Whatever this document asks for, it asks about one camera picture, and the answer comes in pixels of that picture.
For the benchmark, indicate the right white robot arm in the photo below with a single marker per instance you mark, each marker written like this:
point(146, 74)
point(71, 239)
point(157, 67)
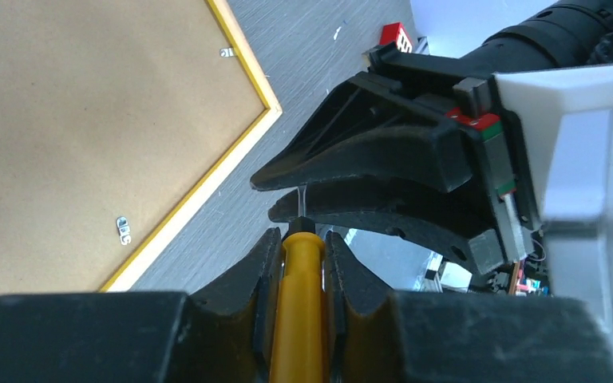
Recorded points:
point(569, 34)

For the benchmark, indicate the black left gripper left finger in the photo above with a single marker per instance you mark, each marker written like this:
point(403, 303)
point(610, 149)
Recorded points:
point(221, 333)

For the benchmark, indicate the orange handled screwdriver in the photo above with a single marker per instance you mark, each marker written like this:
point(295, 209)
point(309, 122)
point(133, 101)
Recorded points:
point(299, 349)

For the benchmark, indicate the red white grid block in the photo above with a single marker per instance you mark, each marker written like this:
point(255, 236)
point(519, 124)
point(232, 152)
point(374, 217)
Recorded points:
point(396, 33)

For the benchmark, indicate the yellow picture frame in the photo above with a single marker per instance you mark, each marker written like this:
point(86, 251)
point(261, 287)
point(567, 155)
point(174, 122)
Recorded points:
point(118, 121)

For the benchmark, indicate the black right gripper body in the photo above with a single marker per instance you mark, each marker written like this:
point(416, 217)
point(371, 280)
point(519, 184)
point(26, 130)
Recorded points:
point(465, 90)

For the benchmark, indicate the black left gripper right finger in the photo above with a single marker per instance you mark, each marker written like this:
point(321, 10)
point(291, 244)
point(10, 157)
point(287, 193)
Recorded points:
point(379, 334)

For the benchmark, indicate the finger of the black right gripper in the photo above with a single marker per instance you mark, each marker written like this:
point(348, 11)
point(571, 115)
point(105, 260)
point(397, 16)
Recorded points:
point(458, 224)
point(369, 126)

